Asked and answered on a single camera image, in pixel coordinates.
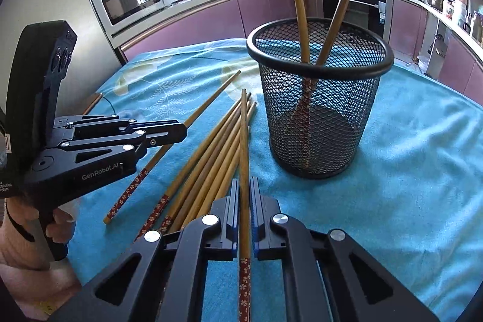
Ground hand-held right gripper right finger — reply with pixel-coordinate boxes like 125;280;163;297
250;177;440;322

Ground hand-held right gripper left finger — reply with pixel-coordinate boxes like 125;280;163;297
47;178;240;322

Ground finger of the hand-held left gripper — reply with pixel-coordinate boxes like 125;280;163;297
56;124;188;174
54;114;182;133

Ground bunch of wooden chopsticks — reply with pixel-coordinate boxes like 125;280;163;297
134;93;258;241

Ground black mesh utensil holder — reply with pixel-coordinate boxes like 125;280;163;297
246;17;395;179

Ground person's left hand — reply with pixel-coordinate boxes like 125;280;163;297
0;194;77;247

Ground wooden table edge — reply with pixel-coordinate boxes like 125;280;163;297
81;93;104;116

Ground blue floral tablecloth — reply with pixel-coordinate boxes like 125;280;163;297
66;37;483;322

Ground purple kitchen cabinets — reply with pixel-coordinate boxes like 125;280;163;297
121;0;483;96

